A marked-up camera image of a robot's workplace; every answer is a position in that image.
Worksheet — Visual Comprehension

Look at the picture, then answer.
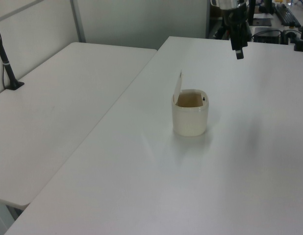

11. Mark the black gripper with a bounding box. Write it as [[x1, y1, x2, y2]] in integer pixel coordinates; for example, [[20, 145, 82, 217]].
[[222, 7, 249, 60]]

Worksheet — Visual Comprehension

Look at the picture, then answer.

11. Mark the cream trash bin with lid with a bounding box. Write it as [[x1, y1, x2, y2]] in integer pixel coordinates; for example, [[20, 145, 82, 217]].
[[171, 70, 210, 137]]

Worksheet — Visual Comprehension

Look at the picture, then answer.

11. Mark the black equipment box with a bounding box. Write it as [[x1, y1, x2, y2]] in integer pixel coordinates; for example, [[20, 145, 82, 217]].
[[253, 26, 283, 44]]

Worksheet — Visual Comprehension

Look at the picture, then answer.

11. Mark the black flat device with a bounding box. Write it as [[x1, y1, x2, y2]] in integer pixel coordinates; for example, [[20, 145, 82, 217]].
[[251, 18, 274, 26]]

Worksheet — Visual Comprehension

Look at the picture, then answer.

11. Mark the black vertical stand pole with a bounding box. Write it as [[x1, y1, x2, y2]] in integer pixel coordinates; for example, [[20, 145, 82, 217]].
[[248, 0, 256, 25]]

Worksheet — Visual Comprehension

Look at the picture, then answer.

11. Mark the black folded tripod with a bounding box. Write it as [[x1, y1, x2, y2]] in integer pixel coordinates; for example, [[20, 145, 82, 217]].
[[274, 1, 302, 28]]

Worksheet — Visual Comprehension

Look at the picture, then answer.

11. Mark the white side table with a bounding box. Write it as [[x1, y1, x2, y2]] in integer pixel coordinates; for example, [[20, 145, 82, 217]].
[[0, 42, 158, 235]]

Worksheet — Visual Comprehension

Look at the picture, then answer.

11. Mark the black table clamp mount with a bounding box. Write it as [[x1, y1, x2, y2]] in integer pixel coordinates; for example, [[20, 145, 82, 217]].
[[293, 11, 303, 52]]

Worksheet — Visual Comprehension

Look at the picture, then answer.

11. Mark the grey partition post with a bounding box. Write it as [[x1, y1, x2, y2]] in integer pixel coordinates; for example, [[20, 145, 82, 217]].
[[70, 0, 86, 43]]

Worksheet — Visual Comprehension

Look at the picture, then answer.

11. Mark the black camera pole with base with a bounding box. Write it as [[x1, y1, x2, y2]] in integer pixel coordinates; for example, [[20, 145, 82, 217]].
[[0, 21, 25, 91]]

